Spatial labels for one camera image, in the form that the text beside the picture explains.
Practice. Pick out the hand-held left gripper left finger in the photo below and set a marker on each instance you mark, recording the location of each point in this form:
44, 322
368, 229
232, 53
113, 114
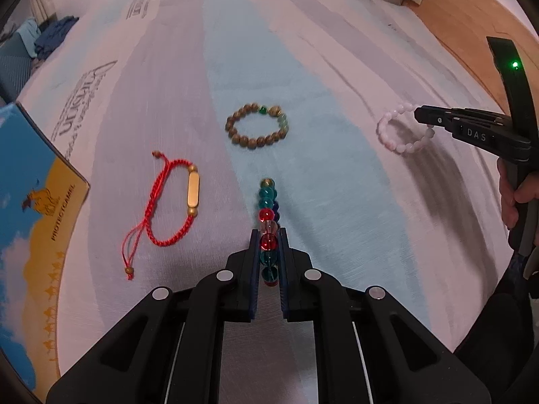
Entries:
246, 277

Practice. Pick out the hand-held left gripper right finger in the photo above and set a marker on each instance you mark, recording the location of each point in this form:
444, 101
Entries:
290, 277

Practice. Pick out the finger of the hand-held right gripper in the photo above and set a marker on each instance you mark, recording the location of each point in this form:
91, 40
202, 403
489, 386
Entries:
440, 125
438, 113

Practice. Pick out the blue and yellow cardboard box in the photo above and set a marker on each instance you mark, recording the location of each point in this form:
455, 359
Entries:
33, 227

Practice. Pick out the person's right forearm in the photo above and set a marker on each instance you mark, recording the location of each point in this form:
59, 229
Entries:
505, 336

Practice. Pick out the person's right hand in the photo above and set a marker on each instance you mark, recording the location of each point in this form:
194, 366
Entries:
526, 191

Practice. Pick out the wooden headboard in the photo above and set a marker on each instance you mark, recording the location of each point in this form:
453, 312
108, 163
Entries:
467, 17

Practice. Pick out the dark blue clothes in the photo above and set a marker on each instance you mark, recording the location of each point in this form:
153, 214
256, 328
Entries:
54, 35

